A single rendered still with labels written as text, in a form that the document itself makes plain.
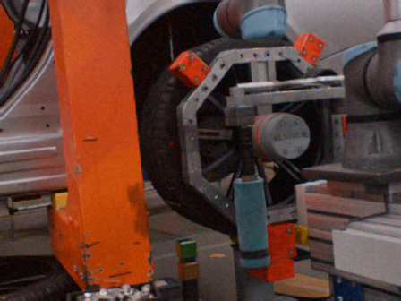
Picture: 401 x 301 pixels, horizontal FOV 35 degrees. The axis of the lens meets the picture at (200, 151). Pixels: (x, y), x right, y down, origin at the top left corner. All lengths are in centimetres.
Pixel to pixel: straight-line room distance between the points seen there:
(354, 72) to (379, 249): 36
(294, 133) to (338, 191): 59
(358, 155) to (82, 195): 67
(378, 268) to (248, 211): 83
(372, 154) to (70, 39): 75
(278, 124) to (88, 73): 59
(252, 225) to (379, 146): 71
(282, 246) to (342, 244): 93
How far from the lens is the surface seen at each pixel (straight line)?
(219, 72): 195
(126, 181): 158
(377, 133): 124
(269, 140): 186
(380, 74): 116
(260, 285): 223
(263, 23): 104
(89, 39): 157
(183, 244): 148
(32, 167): 206
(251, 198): 185
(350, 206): 129
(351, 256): 112
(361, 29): 252
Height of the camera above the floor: 96
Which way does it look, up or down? 4 degrees down
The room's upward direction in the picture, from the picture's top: 5 degrees counter-clockwise
